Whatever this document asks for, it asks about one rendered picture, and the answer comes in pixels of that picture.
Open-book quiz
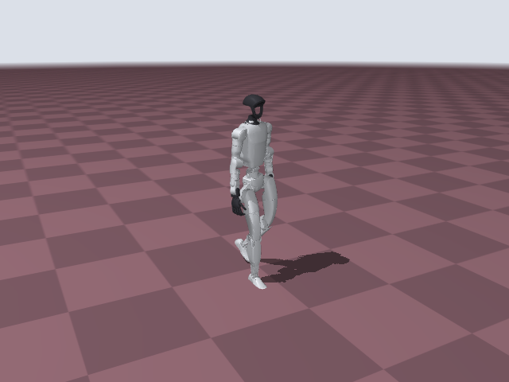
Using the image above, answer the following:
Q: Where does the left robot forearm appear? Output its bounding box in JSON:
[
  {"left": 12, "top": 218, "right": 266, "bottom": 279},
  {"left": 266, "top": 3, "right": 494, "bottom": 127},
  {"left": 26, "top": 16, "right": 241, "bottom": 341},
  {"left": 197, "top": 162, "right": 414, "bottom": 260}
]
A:
[{"left": 264, "top": 155, "right": 274, "bottom": 177}]

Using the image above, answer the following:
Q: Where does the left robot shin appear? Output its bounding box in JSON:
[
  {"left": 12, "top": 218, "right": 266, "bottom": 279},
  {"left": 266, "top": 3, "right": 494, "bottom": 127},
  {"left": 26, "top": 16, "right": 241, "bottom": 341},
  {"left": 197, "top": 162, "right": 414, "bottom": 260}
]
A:
[{"left": 242, "top": 227, "right": 271, "bottom": 248}]

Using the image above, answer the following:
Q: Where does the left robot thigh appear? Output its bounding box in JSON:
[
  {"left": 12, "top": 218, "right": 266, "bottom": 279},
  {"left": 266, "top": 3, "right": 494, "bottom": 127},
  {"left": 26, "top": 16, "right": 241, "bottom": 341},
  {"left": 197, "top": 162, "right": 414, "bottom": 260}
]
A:
[{"left": 260, "top": 175, "right": 278, "bottom": 228}]

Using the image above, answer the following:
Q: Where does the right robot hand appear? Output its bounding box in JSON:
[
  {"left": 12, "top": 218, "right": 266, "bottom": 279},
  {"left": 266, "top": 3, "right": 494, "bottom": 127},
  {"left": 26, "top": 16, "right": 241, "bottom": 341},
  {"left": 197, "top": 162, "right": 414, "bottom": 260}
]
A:
[{"left": 231, "top": 188, "right": 247, "bottom": 216}]

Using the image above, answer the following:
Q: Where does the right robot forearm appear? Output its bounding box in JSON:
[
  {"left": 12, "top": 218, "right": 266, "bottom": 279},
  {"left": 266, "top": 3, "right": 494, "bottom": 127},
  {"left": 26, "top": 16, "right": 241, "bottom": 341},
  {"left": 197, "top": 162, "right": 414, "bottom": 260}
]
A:
[{"left": 230, "top": 158, "right": 240, "bottom": 195}]

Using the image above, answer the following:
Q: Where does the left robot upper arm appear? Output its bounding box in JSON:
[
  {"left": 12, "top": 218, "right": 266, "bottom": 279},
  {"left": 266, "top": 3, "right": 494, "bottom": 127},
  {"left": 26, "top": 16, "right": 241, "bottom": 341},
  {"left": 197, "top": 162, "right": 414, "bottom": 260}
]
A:
[{"left": 264, "top": 122, "right": 274, "bottom": 158}]

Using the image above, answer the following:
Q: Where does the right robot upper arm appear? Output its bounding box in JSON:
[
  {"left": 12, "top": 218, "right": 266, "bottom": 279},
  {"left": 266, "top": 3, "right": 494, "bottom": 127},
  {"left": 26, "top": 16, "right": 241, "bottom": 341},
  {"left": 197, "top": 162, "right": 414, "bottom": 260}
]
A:
[{"left": 231, "top": 127, "right": 247, "bottom": 168}]

